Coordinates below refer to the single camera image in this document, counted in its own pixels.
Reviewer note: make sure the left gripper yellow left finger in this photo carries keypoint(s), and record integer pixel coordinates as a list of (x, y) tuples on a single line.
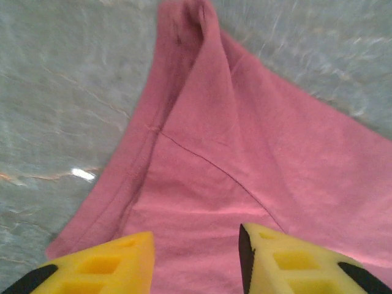
[(98, 269)]

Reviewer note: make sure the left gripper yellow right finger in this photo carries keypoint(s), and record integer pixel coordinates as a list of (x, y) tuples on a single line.
[(306, 266)]

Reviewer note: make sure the pink t-shirt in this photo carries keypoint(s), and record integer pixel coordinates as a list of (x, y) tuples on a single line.
[(245, 137)]

